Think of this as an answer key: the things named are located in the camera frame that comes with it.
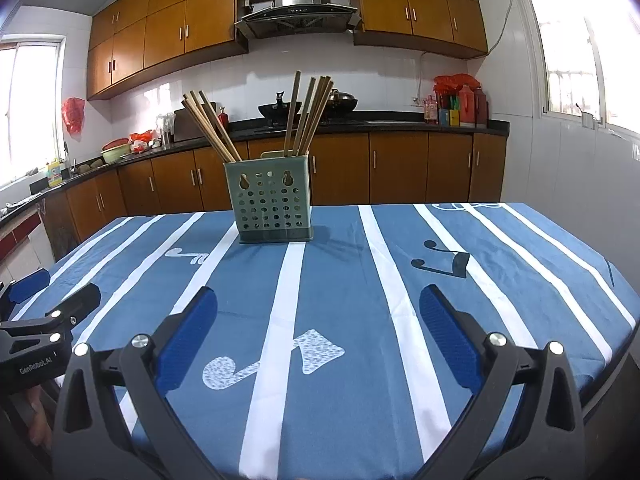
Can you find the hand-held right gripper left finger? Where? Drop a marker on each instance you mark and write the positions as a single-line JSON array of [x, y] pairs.
[[187, 340]]

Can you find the yellow seasoning box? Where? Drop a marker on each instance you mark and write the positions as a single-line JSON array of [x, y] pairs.
[[454, 117]]

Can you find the small red bottle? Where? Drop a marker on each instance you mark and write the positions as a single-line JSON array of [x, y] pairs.
[[223, 120]]

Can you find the dark red bottle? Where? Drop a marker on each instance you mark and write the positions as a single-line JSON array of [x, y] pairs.
[[481, 107]]

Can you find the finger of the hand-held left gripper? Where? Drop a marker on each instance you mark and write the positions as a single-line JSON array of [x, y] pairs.
[[82, 297], [30, 282]]

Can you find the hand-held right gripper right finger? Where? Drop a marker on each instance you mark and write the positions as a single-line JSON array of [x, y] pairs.
[[450, 340]]

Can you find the pair of chopsticks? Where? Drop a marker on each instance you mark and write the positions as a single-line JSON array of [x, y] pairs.
[[221, 125]]

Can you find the small cup on windowsill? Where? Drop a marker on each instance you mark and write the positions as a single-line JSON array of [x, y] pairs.
[[587, 120]]

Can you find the red plastic bag with food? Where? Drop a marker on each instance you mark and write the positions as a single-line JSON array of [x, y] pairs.
[[141, 141]]

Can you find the person's left hand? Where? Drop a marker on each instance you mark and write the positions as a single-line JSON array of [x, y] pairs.
[[39, 417]]

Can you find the dark wooden cutting board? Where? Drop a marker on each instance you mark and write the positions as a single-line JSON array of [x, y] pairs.
[[184, 130]]

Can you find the blue white striped tablecloth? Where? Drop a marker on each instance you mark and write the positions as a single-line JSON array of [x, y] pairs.
[[350, 310]]

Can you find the yellow dish soap bottle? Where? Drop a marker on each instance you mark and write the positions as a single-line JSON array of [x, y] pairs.
[[55, 175]]

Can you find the wooden wall cabinets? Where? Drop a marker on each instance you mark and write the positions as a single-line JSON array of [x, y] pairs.
[[425, 10], [150, 35]]

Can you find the hanging red plastic bag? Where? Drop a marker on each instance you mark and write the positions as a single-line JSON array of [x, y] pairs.
[[73, 116]]

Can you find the red oil bottle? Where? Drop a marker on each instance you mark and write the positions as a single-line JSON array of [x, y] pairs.
[[467, 107]]

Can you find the black wok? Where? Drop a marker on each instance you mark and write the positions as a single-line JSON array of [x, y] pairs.
[[277, 109]]

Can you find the sink faucet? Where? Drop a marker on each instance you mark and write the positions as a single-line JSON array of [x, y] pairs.
[[67, 160]]

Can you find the barred window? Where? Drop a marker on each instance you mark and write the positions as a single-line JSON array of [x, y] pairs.
[[580, 45]]

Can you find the lidded dark wok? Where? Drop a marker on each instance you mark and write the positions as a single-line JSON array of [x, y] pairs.
[[345, 102]]

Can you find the gas stove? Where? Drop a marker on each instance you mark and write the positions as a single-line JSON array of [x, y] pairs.
[[340, 122]]

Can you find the black kitchen countertop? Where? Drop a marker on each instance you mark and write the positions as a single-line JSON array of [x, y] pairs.
[[400, 126]]

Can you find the sliding window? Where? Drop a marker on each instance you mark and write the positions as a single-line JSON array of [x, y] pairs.
[[30, 110]]

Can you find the clear glass jar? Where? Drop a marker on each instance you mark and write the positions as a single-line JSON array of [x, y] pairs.
[[165, 130]]

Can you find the green perforated chopstick holder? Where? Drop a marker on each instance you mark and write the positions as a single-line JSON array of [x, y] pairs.
[[270, 210]]

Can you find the bundle wooden chopsticks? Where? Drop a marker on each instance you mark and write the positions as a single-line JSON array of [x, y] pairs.
[[207, 128]]

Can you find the pink seasoning packet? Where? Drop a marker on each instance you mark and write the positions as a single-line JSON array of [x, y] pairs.
[[431, 110]]

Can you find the green basin with red lid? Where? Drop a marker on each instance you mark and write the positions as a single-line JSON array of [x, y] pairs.
[[116, 152]]

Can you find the wooden base cabinets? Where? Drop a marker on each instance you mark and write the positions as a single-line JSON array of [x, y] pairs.
[[400, 170]]

